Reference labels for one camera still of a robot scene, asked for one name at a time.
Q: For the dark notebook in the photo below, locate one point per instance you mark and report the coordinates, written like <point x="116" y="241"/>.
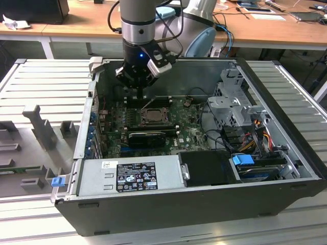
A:
<point x="305" y="16"/>

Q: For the CPU socket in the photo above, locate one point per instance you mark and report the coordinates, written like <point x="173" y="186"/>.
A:
<point x="155" y="122"/>

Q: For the black computer box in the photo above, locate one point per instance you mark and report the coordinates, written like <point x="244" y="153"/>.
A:
<point x="33" y="10"/>

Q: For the white paper sheet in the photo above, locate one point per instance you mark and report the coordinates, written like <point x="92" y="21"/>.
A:
<point x="268" y="16"/>

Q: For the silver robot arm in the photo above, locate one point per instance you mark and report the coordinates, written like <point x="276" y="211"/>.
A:
<point x="138" y="30"/>

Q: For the black phone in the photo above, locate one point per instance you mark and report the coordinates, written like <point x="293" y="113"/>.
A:
<point x="258" y="9"/>

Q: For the black RAM slot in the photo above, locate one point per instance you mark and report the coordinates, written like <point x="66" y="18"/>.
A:
<point x="161" y="101"/>
<point x="168" y="131"/>
<point x="161" y="98"/>
<point x="153" y="126"/>

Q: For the hard disk drive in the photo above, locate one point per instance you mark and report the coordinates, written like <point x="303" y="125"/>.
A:
<point x="255" y="174"/>

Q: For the white camera on black bracket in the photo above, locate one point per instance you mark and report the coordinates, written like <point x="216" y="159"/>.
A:
<point x="159" y="69"/>

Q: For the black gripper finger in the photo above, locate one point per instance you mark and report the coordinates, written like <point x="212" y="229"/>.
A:
<point x="121" y="74"/>
<point x="150" y="83"/>

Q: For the crumpled white paper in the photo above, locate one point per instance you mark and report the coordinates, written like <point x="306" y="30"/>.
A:
<point x="15" y="24"/>

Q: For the grey parts rack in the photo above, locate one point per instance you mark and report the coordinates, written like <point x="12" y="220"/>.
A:
<point x="30" y="153"/>

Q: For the green RAM stick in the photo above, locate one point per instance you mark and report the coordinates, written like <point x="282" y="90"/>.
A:
<point x="20" y="168"/>

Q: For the blue disk carrier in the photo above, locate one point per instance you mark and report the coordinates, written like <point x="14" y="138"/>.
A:
<point x="241" y="160"/>

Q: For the green motherboard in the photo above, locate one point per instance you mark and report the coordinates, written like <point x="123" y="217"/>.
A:
<point x="189" y="132"/>

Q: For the grey power supply with label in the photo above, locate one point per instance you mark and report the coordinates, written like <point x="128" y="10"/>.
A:
<point x="94" y="176"/>

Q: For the black plastic shroud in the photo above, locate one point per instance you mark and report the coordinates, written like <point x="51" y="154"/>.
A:
<point x="204" y="168"/>

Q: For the black and grey PC case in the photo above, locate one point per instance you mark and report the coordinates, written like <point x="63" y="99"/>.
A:
<point x="153" y="214"/>

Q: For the grey case latch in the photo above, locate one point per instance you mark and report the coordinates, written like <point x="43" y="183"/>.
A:
<point x="95" y="63"/>

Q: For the grey metal drive cage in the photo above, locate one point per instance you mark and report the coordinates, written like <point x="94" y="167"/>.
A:
<point x="222" y="104"/>

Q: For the black graphics card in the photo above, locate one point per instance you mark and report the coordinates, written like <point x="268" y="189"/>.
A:
<point x="145" y="140"/>

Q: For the blue plastic latch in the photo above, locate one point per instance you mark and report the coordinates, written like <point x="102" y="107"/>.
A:
<point x="57" y="182"/>

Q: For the round coin cell battery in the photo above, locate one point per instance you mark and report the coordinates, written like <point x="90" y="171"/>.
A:
<point x="186" y="102"/>

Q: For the wooden desk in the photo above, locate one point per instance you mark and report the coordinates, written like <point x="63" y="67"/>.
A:
<point x="76" y="23"/>

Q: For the silver topped CPU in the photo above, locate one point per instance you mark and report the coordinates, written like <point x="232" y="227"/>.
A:
<point x="154" y="115"/>

